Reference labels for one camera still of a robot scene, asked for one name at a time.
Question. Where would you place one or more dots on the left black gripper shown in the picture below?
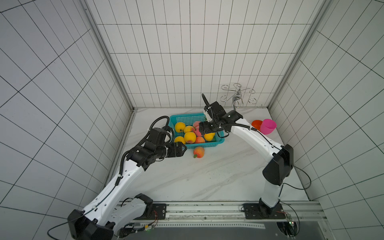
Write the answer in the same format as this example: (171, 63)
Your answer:
(173, 153)

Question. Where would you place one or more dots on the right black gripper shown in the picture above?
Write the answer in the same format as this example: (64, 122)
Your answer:
(204, 127)

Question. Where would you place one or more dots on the pink peach top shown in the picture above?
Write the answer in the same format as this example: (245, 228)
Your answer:
(197, 132)

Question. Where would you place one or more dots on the pink peach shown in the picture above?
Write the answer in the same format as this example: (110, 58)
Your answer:
(196, 124)
(197, 132)

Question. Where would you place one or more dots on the yellow peach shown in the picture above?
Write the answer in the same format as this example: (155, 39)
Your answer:
(200, 140)
(209, 137)
(190, 137)
(180, 139)
(179, 127)

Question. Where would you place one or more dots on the orange-pink peach bottom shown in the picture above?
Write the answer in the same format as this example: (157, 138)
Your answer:
(189, 129)

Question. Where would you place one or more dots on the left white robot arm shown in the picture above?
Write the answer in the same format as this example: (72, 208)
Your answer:
(103, 217)

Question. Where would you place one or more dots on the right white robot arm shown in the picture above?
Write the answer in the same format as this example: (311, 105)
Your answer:
(280, 158)

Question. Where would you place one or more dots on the teal plastic basket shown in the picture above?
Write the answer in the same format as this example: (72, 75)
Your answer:
(188, 120)

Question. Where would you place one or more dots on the orange-red peach top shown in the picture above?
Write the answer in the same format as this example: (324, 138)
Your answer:
(199, 152)

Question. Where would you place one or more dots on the chrome cup holder stand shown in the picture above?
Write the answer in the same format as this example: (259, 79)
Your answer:
(235, 96)

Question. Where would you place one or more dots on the orange plastic goblet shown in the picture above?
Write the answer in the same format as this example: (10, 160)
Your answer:
(257, 124)

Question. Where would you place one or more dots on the magenta plastic goblet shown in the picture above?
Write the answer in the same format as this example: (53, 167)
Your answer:
(267, 126)

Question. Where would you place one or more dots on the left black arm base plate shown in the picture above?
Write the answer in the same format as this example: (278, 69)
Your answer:
(155, 211)

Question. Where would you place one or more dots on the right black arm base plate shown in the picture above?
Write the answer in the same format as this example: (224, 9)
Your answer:
(260, 211)

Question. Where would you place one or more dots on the aluminium mounting rail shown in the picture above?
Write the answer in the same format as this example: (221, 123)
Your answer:
(223, 214)

